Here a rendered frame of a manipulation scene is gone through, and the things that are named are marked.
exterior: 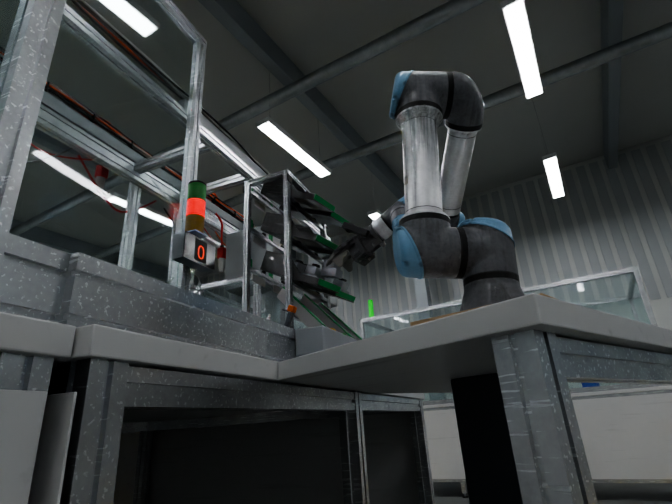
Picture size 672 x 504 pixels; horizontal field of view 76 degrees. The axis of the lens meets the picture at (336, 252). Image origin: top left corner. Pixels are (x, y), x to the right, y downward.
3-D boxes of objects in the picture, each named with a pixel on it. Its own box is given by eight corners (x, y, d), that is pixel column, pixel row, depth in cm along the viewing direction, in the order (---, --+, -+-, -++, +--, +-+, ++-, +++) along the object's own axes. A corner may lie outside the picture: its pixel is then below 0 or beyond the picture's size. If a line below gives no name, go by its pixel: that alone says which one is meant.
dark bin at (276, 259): (339, 293, 152) (345, 273, 153) (317, 285, 141) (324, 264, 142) (282, 277, 168) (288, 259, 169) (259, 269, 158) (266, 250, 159)
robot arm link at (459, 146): (489, 66, 111) (456, 224, 140) (447, 65, 111) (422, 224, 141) (503, 78, 102) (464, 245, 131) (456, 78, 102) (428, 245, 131)
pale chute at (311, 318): (348, 350, 144) (355, 339, 143) (326, 345, 133) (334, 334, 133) (299, 303, 161) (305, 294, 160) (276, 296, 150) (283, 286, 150)
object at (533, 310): (745, 361, 92) (739, 348, 94) (541, 323, 38) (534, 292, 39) (469, 392, 142) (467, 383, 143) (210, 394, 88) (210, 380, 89)
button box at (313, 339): (358, 362, 109) (356, 338, 111) (324, 352, 91) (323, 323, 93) (332, 365, 111) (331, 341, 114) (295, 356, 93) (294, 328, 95)
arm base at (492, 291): (548, 324, 90) (540, 279, 93) (511, 311, 81) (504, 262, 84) (484, 335, 100) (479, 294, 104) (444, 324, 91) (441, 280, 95)
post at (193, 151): (185, 347, 107) (205, 47, 144) (176, 345, 105) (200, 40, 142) (175, 348, 108) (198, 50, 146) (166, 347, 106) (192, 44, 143)
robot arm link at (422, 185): (470, 271, 89) (452, 59, 106) (398, 270, 89) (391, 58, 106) (455, 285, 100) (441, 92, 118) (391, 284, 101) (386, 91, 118)
